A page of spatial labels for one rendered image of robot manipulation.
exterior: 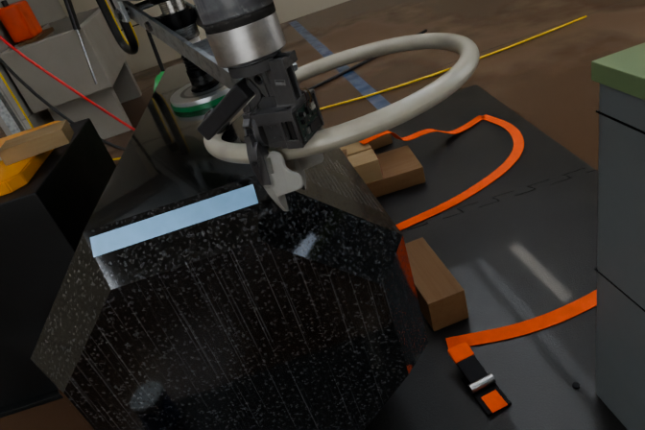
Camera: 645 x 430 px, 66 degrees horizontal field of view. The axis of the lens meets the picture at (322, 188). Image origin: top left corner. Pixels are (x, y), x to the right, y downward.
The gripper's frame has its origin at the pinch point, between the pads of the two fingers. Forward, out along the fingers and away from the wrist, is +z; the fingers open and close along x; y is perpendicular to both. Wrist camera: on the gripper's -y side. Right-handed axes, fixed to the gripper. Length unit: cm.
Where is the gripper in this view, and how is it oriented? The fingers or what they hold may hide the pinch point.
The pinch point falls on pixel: (289, 192)
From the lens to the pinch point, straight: 73.3
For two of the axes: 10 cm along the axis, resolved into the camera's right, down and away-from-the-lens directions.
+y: 8.8, -0.4, -4.8
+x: 3.9, -5.3, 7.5
